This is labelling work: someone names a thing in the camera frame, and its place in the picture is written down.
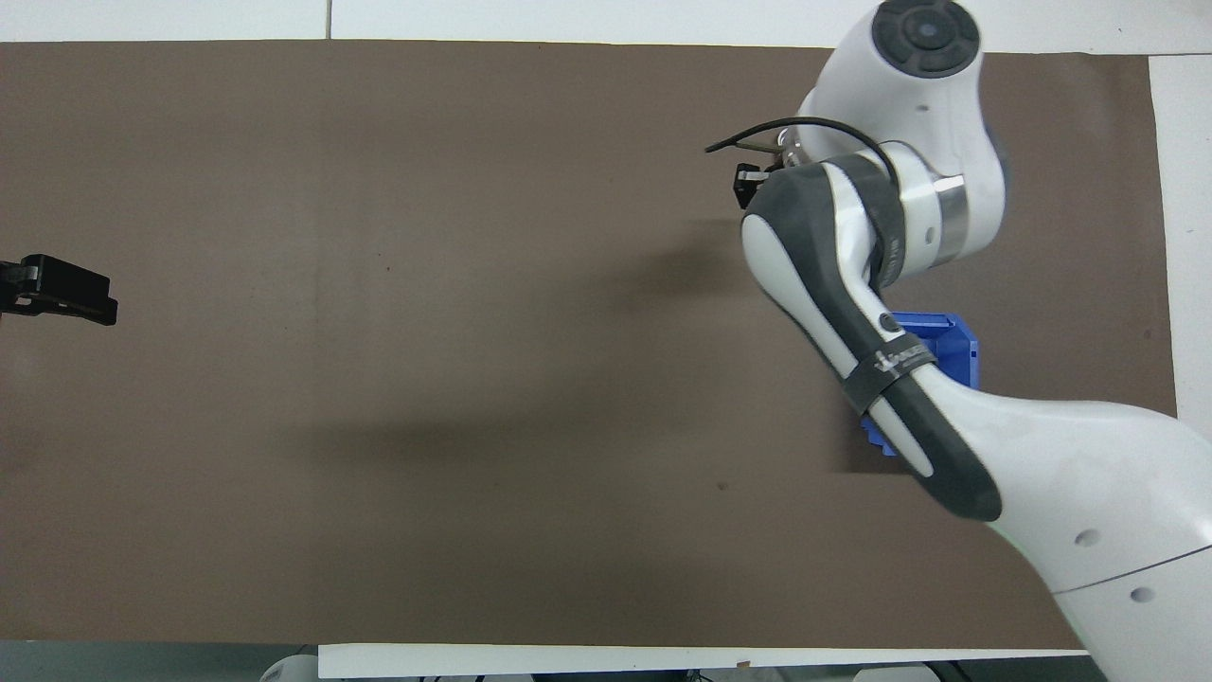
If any brown paper table mat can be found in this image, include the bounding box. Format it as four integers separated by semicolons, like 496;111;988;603
0;40;1180;653

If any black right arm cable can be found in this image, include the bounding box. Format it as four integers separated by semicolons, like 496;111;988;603
705;116;900;190

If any blue plastic storage bin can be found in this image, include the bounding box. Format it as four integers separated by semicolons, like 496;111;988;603
857;311;986;458

